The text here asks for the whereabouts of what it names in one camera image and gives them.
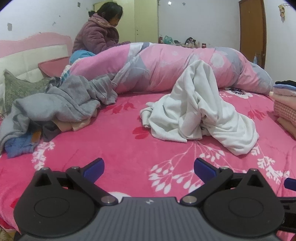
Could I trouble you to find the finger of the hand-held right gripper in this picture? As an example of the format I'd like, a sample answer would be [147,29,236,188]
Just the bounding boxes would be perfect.
[279,197,296,212]
[284,177,296,191]

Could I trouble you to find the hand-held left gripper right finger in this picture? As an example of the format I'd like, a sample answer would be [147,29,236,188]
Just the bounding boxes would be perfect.
[180,158,264,205]

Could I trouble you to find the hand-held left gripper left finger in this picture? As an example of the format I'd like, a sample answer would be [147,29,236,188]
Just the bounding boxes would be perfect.
[35,158,118,205]

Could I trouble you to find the white sweatshirt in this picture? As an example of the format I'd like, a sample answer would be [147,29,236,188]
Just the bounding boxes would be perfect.
[139,60,259,156]

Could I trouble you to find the pile of grey clothes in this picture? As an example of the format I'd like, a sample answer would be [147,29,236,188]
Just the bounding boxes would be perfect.
[0,75,118,156]

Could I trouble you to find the pink floral bed blanket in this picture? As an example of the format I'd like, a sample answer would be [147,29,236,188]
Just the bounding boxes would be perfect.
[0,87,296,241]

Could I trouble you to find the beige garment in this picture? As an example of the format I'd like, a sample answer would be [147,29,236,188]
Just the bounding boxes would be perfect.
[52,109,97,132]

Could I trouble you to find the peach folded garment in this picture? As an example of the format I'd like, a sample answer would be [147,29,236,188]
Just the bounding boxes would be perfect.
[277,116,296,141]

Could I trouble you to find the dark grey garment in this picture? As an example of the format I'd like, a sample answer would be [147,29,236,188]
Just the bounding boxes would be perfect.
[42,120,62,142]

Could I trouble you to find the pink checked folded garment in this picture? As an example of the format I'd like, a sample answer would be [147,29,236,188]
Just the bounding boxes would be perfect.
[273,101,296,128]

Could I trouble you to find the blue jeans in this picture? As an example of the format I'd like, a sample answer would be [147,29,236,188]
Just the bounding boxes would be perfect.
[5,130,43,159]

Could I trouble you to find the blue folded garment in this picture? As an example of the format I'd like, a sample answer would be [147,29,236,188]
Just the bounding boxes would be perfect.
[273,85,296,92]

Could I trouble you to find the dark plaid garment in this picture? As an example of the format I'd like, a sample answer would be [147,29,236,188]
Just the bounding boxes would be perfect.
[47,76,62,87]

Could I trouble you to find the blue checked cloth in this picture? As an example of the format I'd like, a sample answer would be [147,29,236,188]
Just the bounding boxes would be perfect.
[60,65,77,79]

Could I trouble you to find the black folded garment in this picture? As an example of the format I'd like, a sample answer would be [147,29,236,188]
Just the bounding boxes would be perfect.
[275,80,296,88]

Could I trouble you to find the green patterned pillow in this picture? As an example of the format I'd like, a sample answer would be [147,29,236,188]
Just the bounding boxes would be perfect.
[3,70,52,114]

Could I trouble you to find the pink pillow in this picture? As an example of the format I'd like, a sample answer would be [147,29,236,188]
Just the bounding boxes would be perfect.
[38,56,71,78]

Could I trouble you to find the pink floral quilt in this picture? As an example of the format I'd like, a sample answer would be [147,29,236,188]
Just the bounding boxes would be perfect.
[61,42,273,95]

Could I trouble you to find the teal fleece blanket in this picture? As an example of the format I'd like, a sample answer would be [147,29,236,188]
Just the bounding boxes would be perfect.
[69,49,96,65]

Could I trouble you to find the pink white headboard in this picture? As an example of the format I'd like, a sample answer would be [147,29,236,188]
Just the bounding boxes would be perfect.
[0,32,73,93]

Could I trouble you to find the brown wooden door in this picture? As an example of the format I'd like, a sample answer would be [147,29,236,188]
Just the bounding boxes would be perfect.
[239,0,267,70]

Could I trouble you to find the pale yellow wardrobe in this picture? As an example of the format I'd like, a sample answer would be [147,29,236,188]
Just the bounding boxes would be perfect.
[92,0,160,44]

